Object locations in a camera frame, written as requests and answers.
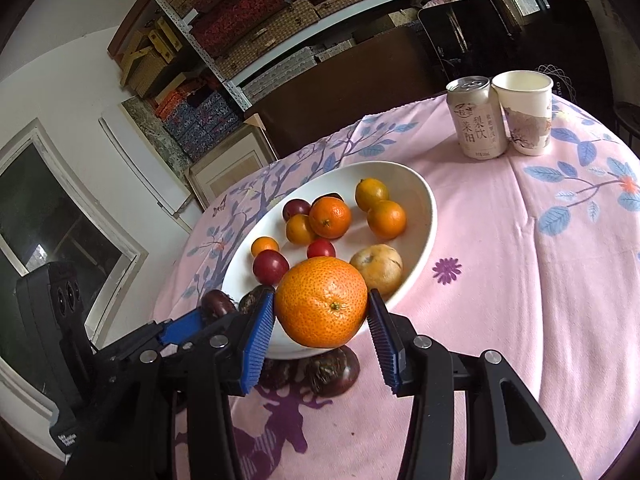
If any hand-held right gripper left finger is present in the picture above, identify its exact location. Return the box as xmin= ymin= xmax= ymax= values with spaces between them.
xmin=60 ymin=290 xmax=277 ymax=480

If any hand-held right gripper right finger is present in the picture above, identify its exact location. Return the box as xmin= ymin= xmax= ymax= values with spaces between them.
xmin=367 ymin=289 xmax=583 ymax=480

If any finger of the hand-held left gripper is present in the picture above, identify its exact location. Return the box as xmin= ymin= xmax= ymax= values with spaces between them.
xmin=170 ymin=311 xmax=247 ymax=356
xmin=92 ymin=308 xmax=207 ymax=363

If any large orange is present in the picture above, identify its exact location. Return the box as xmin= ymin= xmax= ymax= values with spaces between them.
xmin=274 ymin=256 xmax=369 ymax=349

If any orange kumquat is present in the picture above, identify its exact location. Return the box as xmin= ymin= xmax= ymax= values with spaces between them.
xmin=250 ymin=236 xmax=280 ymax=257
xmin=355 ymin=178 xmax=390 ymax=212
xmin=285 ymin=214 xmax=317 ymax=246

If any white round plate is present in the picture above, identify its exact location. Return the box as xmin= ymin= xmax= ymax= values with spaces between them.
xmin=221 ymin=161 xmax=439 ymax=360

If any dark water chestnut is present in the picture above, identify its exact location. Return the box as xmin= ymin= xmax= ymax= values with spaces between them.
xmin=238 ymin=285 xmax=275 ymax=316
xmin=201 ymin=289 xmax=237 ymax=318
xmin=305 ymin=346 xmax=361 ymax=395

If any dark red plum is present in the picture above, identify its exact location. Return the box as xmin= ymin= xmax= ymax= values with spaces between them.
xmin=252 ymin=250 xmax=291 ymax=286
xmin=306 ymin=238 xmax=337 ymax=259
xmin=282 ymin=199 xmax=313 ymax=222

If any yellow brown pear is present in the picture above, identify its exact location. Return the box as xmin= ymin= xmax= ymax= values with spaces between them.
xmin=349 ymin=243 xmax=404 ymax=296

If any white framed dark window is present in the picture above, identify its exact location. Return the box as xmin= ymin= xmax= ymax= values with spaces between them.
xmin=0 ymin=119 xmax=148 ymax=413

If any pink printed tablecloth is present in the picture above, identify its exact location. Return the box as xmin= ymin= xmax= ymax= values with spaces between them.
xmin=152 ymin=92 xmax=640 ymax=480

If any small orange mandarin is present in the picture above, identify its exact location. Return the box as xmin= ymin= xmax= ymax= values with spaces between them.
xmin=366 ymin=200 xmax=407 ymax=240
xmin=308 ymin=197 xmax=352 ymax=239

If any white board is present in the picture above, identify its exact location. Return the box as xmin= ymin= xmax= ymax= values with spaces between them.
xmin=98 ymin=110 xmax=193 ymax=218

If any green marble slab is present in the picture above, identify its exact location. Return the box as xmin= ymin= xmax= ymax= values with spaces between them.
xmin=121 ymin=97 xmax=193 ymax=166

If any stack of blue patterned boxes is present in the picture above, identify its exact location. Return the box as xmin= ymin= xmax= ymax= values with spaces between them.
xmin=155 ymin=85 xmax=246 ymax=161

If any dark brown wooden board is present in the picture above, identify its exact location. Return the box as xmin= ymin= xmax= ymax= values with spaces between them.
xmin=245 ymin=25 xmax=436 ymax=161

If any white drink can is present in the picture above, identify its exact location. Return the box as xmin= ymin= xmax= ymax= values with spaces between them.
xmin=446 ymin=76 xmax=510 ymax=161

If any row of pale patterned boxes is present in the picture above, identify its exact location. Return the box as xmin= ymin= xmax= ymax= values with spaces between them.
xmin=240 ymin=45 xmax=361 ymax=103

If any stack of tan woven boxes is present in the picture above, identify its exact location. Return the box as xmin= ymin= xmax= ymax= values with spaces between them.
xmin=107 ymin=0 xmax=188 ymax=98

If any white metal shelf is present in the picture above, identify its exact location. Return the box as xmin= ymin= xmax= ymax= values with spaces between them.
xmin=145 ymin=0 xmax=571 ymax=111

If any white paper cup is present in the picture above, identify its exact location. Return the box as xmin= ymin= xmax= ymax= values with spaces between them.
xmin=491 ymin=70 xmax=554 ymax=156

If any black glossy panel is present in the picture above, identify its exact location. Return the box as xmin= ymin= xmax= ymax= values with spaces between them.
xmin=417 ymin=0 xmax=551 ymax=96

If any red brocade box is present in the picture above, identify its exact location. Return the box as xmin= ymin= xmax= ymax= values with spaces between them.
xmin=190 ymin=0 xmax=293 ymax=58

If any wooden chair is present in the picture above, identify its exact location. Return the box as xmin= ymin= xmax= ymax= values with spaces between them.
xmin=614 ymin=101 xmax=640 ymax=153

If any pale wooden picture frame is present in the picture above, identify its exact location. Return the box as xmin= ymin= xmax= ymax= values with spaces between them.
xmin=185 ymin=122 xmax=278 ymax=211

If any dark wire object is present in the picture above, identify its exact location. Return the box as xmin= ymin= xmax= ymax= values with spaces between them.
xmin=534 ymin=62 xmax=573 ymax=103

